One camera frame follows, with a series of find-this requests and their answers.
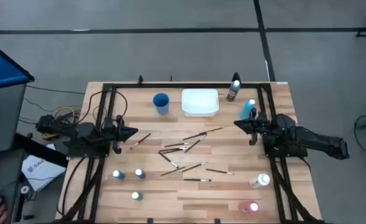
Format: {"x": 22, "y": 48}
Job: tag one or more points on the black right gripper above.
{"x": 254, "y": 127}

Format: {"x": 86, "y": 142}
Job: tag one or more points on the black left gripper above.
{"x": 118, "y": 133}

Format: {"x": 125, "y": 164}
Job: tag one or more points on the large teal paint bottle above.
{"x": 246, "y": 110}

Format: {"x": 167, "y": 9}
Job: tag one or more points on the gold ferrule paint brush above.
{"x": 214, "y": 130}

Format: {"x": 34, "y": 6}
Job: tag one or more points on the small blue paint bottle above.
{"x": 118, "y": 175}
{"x": 140, "y": 173}

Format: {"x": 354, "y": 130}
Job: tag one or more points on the thin black brush silver ferrule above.
{"x": 218, "y": 171}

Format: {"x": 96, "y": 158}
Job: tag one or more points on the large white paint bottle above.
{"x": 259, "y": 181}

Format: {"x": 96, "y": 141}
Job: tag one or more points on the long black paint brush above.
{"x": 190, "y": 137}

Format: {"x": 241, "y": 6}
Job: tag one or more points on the small green paint bottle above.
{"x": 137, "y": 196}

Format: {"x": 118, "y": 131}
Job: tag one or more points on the large red paint bottle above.
{"x": 248, "y": 207}

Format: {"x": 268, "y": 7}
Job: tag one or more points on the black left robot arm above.
{"x": 83, "y": 133}

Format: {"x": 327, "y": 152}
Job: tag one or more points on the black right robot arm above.
{"x": 295, "y": 137}

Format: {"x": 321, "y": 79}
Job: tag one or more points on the blue plastic cup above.
{"x": 161, "y": 102}

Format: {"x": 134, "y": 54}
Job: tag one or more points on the white plastic bin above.
{"x": 200, "y": 102}

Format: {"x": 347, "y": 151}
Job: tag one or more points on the black desk bar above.
{"x": 40, "y": 151}

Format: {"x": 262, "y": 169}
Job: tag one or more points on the white paper sheet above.
{"x": 41, "y": 172}

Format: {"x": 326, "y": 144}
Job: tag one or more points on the white tape roll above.
{"x": 21, "y": 189}

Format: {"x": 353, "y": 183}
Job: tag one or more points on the black frame clamp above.
{"x": 140, "y": 80}
{"x": 217, "y": 221}
{"x": 150, "y": 221}
{"x": 236, "y": 77}

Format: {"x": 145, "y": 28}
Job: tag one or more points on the black aluminium rig frame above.
{"x": 155, "y": 85}

